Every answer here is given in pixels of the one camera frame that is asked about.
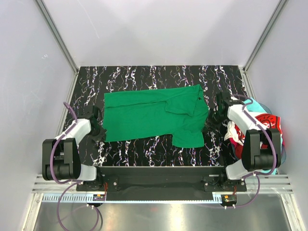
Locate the purple cable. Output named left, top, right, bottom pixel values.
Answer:
left=50, top=102, right=104, bottom=228
left=222, top=94, right=281, bottom=209

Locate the green t shirt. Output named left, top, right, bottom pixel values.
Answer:
left=103, top=85, right=208, bottom=148

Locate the turquoise t shirt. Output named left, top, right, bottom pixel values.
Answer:
left=244, top=98, right=266, bottom=113

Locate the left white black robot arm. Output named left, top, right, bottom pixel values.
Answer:
left=42, top=102, right=106, bottom=184

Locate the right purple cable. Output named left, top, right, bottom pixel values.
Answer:
left=222, top=94, right=281, bottom=209

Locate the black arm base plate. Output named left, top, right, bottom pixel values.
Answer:
left=77, top=166, right=246, bottom=198

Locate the white cable duct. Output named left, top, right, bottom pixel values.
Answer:
left=42, top=193, right=222, bottom=204

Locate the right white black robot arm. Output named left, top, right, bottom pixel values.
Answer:
left=203, top=92, right=282, bottom=190

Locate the aluminium frame rail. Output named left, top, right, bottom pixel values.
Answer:
left=32, top=175, right=293, bottom=194

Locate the red coca cola t shirt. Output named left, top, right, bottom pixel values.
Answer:
left=228, top=113, right=283, bottom=159

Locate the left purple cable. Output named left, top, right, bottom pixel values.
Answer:
left=50, top=102, right=104, bottom=228

